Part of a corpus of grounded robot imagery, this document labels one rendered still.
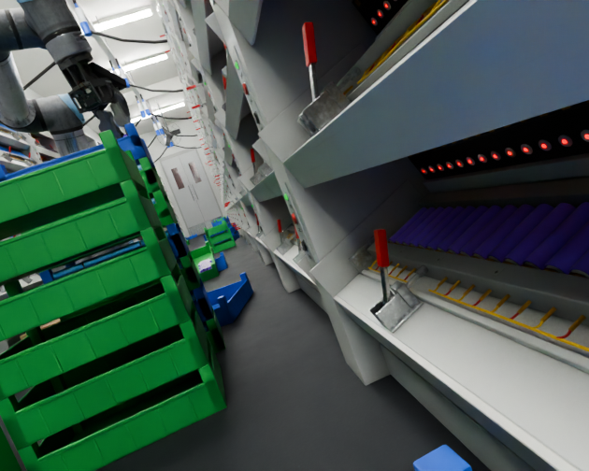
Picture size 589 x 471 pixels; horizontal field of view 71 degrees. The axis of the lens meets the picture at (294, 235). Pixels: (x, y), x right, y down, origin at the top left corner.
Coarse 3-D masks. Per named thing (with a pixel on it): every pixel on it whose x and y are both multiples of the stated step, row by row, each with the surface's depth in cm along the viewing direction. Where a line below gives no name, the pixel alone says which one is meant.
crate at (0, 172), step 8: (128, 128) 92; (128, 136) 92; (136, 136) 92; (120, 144) 91; (128, 144) 92; (136, 144) 92; (144, 144) 103; (80, 152) 90; (88, 152) 90; (136, 152) 92; (144, 152) 93; (56, 160) 89; (64, 160) 89; (136, 160) 93; (0, 168) 86; (32, 168) 88; (40, 168) 88; (0, 176) 86; (8, 176) 87; (16, 176) 87
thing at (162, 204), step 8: (160, 192) 94; (160, 200) 94; (168, 200) 112; (160, 208) 94; (168, 208) 95; (160, 216) 94; (168, 216) 94; (128, 240) 102; (104, 248) 91; (80, 256) 90; (64, 264) 102; (40, 272) 89
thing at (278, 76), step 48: (288, 0) 54; (336, 0) 55; (240, 48) 54; (288, 48) 55; (336, 48) 56; (288, 96) 55; (336, 192) 57; (384, 192) 58; (432, 192) 59; (336, 240) 57
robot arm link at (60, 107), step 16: (48, 96) 152; (64, 96) 152; (48, 112) 149; (64, 112) 152; (48, 128) 152; (64, 128) 153; (80, 128) 158; (64, 144) 156; (80, 144) 158; (96, 256) 173
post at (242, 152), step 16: (176, 0) 118; (192, 16) 119; (192, 32) 119; (224, 64) 121; (208, 80) 121; (224, 96) 122; (224, 128) 123; (240, 128) 123; (256, 128) 124; (240, 144) 123; (240, 160) 123; (256, 160) 124; (256, 208) 125; (272, 208) 126; (272, 224) 126; (272, 256) 134; (288, 272) 128; (288, 288) 128
